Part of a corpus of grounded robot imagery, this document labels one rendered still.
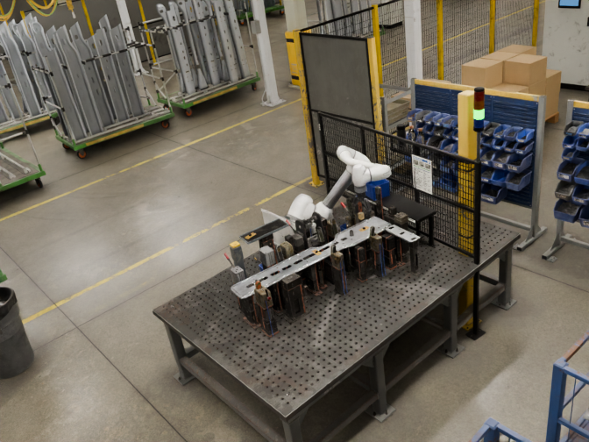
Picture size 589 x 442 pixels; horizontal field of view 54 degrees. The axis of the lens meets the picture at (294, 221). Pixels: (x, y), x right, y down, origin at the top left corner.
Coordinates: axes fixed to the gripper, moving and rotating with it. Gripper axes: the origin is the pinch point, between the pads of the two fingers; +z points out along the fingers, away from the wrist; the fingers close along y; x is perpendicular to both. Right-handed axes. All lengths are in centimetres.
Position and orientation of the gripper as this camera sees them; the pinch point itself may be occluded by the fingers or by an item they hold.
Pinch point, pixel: (362, 214)
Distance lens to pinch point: 452.6
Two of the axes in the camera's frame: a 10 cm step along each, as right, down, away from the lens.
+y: -5.6, -3.3, 7.6
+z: 1.4, 8.7, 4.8
